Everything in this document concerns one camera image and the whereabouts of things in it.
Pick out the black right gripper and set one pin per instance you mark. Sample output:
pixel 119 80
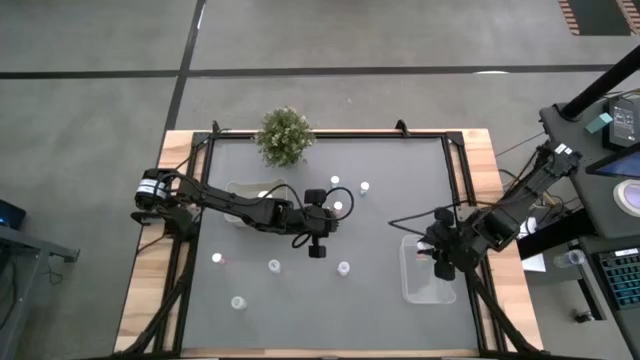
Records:
pixel 452 242

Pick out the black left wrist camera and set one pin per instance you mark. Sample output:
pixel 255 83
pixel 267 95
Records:
pixel 334 224

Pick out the black flat device box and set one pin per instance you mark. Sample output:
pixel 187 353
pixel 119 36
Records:
pixel 622 122

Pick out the teal small box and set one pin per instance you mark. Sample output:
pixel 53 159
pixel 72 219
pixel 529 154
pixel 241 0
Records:
pixel 599 123

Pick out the round white disc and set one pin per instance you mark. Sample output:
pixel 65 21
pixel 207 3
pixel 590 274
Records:
pixel 631 197

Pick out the white plastic bin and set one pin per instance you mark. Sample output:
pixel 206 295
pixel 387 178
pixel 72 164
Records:
pixel 240 189

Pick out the black round pole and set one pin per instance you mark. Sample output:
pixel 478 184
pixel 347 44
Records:
pixel 600 86

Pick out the blue medicine bottle white cap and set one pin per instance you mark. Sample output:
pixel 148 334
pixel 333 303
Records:
pixel 364 186

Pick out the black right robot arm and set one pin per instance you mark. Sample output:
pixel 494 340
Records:
pixel 520 195

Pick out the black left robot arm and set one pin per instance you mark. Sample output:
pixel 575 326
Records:
pixel 225 202

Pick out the dark panel striped edges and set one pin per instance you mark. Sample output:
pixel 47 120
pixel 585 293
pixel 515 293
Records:
pixel 600 15

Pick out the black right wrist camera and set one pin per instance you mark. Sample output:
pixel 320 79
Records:
pixel 433 235

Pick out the potted artificial flowering plant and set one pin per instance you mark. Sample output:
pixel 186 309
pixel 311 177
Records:
pixel 285 136

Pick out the white paper sheet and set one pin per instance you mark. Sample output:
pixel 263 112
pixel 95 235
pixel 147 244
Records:
pixel 534 263

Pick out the blue lit device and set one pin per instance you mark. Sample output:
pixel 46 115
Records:
pixel 10 215

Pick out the black table frame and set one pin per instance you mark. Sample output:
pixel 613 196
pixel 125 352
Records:
pixel 350 135

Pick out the clear plastic bin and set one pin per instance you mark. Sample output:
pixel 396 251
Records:
pixel 425 285

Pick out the keyboard with blue keys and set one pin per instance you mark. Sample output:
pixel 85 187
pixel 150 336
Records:
pixel 622 277

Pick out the grey metal side desk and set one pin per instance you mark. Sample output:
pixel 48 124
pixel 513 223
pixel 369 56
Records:
pixel 20 270

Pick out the clear water bottle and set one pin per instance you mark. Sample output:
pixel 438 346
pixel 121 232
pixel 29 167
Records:
pixel 567 258

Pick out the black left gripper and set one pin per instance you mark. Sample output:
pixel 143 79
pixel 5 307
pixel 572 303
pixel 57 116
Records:
pixel 312 222

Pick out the tablet screen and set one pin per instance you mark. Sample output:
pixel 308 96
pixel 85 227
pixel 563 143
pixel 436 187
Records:
pixel 622 165

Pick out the black equipment cart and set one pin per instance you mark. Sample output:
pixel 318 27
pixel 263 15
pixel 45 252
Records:
pixel 590 200

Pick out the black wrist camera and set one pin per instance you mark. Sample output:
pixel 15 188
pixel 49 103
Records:
pixel 334 224
pixel 433 235

